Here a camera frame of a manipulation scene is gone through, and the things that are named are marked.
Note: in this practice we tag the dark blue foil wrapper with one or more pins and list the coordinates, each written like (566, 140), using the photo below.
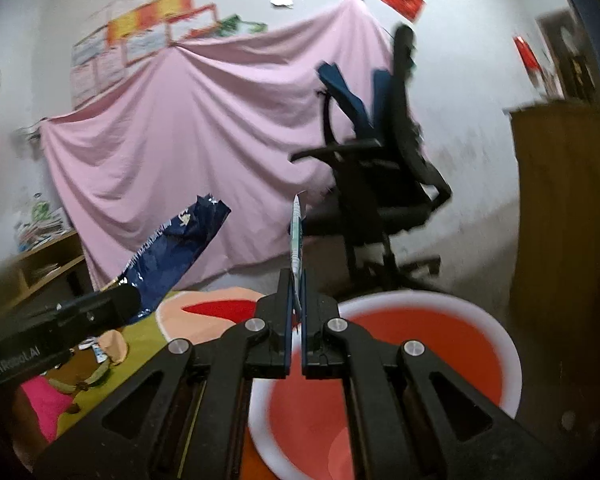
(180, 245)

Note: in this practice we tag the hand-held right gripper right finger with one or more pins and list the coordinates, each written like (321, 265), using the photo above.
(311, 320)

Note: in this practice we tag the black office chair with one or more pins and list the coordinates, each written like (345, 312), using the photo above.
(380, 210)

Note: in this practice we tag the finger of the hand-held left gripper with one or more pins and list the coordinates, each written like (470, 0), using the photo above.
(117, 307)

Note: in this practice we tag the wooden cabinet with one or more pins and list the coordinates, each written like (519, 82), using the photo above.
(555, 210)

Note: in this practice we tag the pile of books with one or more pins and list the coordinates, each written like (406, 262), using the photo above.
(42, 232)

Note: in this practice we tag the greenish fruit peel strip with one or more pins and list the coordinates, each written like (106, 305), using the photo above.
(87, 380)

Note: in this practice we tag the red plastic basin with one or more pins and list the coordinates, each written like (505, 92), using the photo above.
(430, 350)

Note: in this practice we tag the white wrapper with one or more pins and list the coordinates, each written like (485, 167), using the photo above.
(94, 352)

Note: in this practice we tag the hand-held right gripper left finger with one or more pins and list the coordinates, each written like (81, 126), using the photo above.
(286, 305)

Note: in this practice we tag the green photo cards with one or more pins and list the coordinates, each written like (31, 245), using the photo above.
(240, 25)

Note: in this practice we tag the wooden shelf unit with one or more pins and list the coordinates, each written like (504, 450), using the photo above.
(45, 260)

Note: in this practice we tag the group of wall certificates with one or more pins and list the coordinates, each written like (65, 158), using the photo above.
(145, 25)

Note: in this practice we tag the dark framed picture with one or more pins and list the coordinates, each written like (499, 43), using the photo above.
(570, 60)

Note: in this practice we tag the green white packet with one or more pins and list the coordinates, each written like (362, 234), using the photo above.
(296, 240)

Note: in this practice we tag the small red hanging ornament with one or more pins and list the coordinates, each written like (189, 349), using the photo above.
(527, 52)

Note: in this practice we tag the pink hanging sheet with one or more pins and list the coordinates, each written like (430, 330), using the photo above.
(205, 160)

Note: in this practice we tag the glass jar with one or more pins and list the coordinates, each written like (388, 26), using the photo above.
(41, 209)

